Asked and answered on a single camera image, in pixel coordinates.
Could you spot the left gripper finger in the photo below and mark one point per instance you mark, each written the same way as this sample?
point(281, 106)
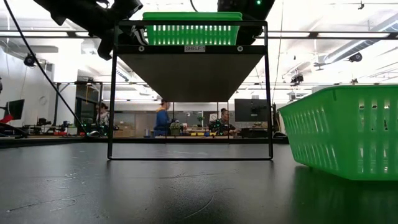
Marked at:
point(128, 37)

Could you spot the green plastic basket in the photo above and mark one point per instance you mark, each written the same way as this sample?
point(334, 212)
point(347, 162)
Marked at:
point(192, 42)
point(192, 14)
point(342, 93)

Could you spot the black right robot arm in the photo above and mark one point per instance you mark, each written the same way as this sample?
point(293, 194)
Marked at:
point(236, 7)

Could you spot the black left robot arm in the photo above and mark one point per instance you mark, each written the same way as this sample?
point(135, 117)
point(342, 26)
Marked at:
point(71, 12)

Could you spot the black metal rack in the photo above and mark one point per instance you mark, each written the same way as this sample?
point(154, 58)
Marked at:
point(79, 93)

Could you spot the black computer monitor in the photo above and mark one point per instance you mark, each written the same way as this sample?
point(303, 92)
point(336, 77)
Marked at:
point(16, 109)
point(250, 110)

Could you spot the person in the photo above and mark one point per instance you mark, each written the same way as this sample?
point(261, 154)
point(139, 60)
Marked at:
point(102, 116)
point(161, 119)
point(224, 124)

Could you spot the black ceiling fixture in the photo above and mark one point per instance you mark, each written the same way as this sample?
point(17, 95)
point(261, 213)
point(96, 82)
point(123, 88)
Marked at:
point(355, 57)
point(29, 59)

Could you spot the grey ceiling duct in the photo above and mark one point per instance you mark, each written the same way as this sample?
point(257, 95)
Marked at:
point(367, 40)

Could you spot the black aluminium table frame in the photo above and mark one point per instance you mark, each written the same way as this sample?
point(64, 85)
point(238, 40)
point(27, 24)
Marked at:
point(46, 141)

